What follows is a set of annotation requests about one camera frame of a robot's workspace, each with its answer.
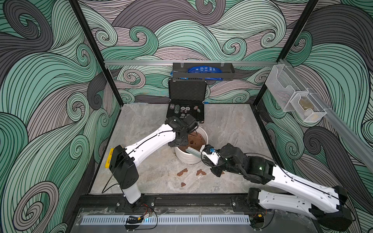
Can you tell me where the clear plastic wall bin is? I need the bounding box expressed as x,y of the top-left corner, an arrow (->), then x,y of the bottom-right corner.
265,64 -> 326,123

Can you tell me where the black corner frame post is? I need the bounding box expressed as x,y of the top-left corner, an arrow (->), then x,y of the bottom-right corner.
69,0 -> 124,107

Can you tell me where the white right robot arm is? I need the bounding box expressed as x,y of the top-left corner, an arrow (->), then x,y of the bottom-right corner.
200,144 -> 355,232

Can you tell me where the yellow plastic toy block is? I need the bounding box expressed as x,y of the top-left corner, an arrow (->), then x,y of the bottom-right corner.
105,148 -> 114,169

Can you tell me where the black wall shelf tray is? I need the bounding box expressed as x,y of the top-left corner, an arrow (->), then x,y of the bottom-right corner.
171,62 -> 236,81

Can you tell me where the aluminium wall rail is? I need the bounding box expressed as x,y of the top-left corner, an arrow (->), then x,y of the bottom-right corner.
104,59 -> 277,67

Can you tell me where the blue object on shelf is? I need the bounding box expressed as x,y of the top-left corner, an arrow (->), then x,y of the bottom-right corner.
187,66 -> 222,73

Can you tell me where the brown mud filling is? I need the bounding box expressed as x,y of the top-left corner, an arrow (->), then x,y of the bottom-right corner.
178,133 -> 207,152

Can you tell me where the black poker chip case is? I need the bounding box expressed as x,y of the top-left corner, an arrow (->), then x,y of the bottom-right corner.
166,79 -> 207,123

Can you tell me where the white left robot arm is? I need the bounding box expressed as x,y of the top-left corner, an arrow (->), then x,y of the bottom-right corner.
105,116 -> 198,204

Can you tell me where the white ceramic pot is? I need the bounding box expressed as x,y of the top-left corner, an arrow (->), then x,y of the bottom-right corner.
174,127 -> 208,165

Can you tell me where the green white scrub brush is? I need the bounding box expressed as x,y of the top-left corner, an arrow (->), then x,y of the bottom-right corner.
186,144 -> 220,167

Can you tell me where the white slotted cable duct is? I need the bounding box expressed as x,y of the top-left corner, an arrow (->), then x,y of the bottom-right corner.
80,214 -> 250,226

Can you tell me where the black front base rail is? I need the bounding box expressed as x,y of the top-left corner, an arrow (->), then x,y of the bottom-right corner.
75,193 -> 272,214

